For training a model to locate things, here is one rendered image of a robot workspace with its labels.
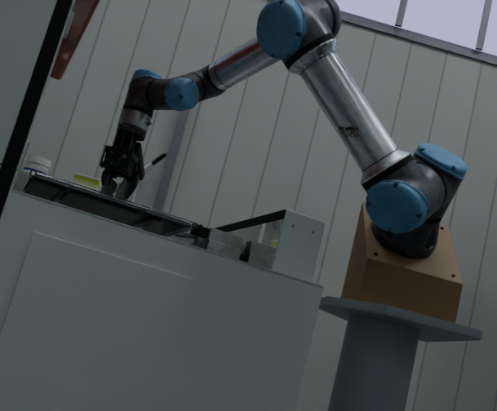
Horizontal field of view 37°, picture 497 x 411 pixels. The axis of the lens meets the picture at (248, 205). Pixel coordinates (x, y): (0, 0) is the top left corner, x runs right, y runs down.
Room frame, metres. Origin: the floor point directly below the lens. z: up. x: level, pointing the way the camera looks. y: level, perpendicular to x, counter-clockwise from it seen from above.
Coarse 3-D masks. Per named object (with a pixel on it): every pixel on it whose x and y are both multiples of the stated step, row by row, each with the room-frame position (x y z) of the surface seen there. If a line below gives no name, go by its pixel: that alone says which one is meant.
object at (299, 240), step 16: (288, 224) 1.50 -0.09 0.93; (304, 224) 1.52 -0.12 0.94; (320, 224) 1.53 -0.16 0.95; (288, 240) 1.51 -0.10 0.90; (304, 240) 1.52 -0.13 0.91; (320, 240) 1.53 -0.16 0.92; (288, 256) 1.51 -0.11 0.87; (304, 256) 1.52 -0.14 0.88; (288, 272) 1.51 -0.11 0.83; (304, 272) 1.52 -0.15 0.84
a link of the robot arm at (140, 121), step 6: (126, 108) 1.74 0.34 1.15; (120, 114) 1.76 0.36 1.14; (126, 114) 1.74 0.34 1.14; (132, 114) 1.73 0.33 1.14; (138, 114) 1.73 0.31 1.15; (144, 114) 1.74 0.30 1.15; (120, 120) 1.75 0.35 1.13; (126, 120) 1.73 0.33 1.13; (132, 120) 1.73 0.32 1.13; (138, 120) 1.74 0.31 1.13; (144, 120) 1.75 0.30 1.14; (150, 120) 1.77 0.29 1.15; (138, 126) 1.74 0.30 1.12; (144, 126) 1.75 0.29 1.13; (144, 132) 1.77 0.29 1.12
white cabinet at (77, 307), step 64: (0, 256) 1.28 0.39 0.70; (64, 256) 1.31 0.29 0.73; (128, 256) 1.35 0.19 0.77; (192, 256) 1.38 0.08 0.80; (0, 320) 1.29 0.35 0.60; (64, 320) 1.32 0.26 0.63; (128, 320) 1.35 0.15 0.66; (192, 320) 1.39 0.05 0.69; (256, 320) 1.43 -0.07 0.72; (0, 384) 1.30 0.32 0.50; (64, 384) 1.33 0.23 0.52; (128, 384) 1.36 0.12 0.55; (192, 384) 1.40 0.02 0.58; (256, 384) 1.44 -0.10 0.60
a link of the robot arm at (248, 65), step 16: (336, 16) 1.43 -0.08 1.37; (336, 32) 1.46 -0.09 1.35; (240, 48) 1.65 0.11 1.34; (256, 48) 1.61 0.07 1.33; (208, 64) 1.74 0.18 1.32; (224, 64) 1.68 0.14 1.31; (240, 64) 1.65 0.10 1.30; (256, 64) 1.64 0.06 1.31; (208, 80) 1.73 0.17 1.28; (224, 80) 1.71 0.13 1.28; (240, 80) 1.71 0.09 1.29; (208, 96) 1.77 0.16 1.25
